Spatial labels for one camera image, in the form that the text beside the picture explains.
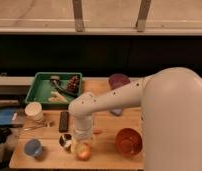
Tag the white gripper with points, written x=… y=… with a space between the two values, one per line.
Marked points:
x=83 y=128

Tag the yellow red apple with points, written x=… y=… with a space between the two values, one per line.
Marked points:
x=83 y=151

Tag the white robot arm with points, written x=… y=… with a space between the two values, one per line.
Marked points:
x=171 y=105

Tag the small metal cup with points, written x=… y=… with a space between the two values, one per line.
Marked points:
x=65 y=141

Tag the blue cup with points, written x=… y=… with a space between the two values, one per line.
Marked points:
x=33 y=148

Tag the red sausage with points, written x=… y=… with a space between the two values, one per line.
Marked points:
x=97 y=132

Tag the black remote control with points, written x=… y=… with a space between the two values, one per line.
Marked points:
x=64 y=122

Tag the metal spoon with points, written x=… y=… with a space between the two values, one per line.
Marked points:
x=49 y=124

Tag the blue sponge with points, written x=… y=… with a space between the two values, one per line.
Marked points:
x=116 y=112

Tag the beige item in tray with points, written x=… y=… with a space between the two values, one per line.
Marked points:
x=57 y=97

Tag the pine cone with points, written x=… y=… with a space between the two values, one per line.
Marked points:
x=73 y=84

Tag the green plastic tray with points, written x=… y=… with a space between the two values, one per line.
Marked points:
x=41 y=88

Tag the red bowl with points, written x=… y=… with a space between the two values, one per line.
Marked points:
x=128 y=142

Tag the purple plate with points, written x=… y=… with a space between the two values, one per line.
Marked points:
x=118 y=80

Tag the blue box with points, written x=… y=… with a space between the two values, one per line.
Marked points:
x=11 y=117

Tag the black handled tool in tray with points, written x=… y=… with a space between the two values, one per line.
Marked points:
x=55 y=81

